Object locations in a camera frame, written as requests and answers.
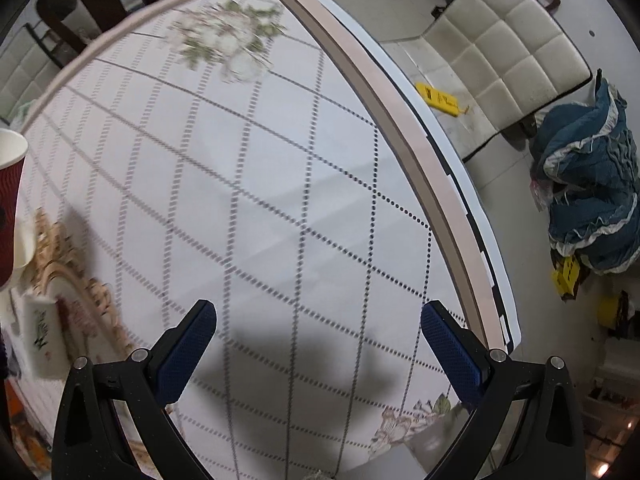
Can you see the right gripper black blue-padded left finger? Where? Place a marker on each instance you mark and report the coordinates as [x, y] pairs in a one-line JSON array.
[[89, 442]]

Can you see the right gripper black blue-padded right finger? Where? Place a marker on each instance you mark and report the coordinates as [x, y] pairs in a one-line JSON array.
[[547, 442]]

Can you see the red ribbed paper cup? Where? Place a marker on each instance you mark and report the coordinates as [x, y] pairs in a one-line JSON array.
[[13, 150]]

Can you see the white floral tissue box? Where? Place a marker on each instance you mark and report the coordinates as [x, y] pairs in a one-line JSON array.
[[43, 340]]

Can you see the yellow object on floor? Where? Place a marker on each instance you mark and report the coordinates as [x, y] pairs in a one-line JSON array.
[[565, 276]]

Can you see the blue ruffled cloth pile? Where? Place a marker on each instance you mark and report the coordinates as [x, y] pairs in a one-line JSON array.
[[586, 161]]

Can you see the yellow packet on chair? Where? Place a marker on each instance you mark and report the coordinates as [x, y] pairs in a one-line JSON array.
[[442, 101]]

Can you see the white patterned tablecloth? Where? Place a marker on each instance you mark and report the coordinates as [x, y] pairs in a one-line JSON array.
[[270, 157]]

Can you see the cream padded chair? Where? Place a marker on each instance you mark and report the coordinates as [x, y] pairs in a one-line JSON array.
[[503, 60]]

